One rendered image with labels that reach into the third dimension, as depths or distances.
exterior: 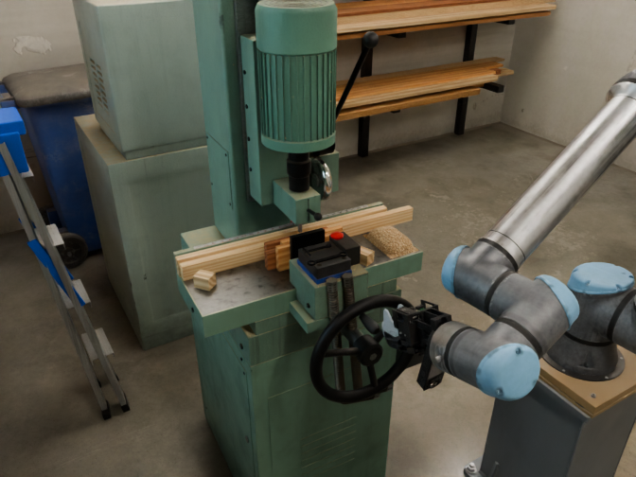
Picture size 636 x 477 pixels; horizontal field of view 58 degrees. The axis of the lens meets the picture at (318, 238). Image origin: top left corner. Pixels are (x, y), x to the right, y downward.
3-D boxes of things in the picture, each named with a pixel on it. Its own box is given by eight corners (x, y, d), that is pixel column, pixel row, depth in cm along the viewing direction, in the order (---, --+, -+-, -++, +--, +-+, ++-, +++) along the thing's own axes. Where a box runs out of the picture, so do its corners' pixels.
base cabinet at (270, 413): (262, 545, 174) (248, 369, 139) (203, 416, 219) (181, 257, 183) (386, 485, 192) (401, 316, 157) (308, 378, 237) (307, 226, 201)
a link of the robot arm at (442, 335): (487, 367, 100) (444, 386, 96) (468, 359, 105) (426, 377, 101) (483, 320, 98) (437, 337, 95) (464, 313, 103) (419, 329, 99)
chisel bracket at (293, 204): (295, 231, 142) (295, 200, 138) (273, 208, 153) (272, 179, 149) (322, 224, 145) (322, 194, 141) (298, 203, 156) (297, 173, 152)
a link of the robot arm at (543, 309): (524, 257, 98) (476, 305, 95) (587, 288, 90) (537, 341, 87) (529, 291, 104) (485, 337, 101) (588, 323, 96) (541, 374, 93)
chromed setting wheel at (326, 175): (325, 209, 158) (325, 167, 152) (305, 192, 168) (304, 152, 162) (334, 206, 160) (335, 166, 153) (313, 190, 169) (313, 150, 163)
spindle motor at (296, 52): (280, 160, 127) (274, 10, 111) (250, 136, 140) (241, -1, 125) (348, 147, 134) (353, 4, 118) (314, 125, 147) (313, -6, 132)
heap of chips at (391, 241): (391, 258, 147) (392, 246, 145) (362, 235, 157) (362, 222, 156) (419, 250, 150) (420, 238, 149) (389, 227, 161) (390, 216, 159)
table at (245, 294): (217, 364, 121) (214, 342, 118) (177, 291, 145) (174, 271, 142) (445, 288, 146) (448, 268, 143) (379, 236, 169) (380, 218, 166)
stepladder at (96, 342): (94, 428, 216) (-41, 135, 151) (78, 387, 234) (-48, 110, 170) (135, 408, 222) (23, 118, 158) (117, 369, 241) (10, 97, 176)
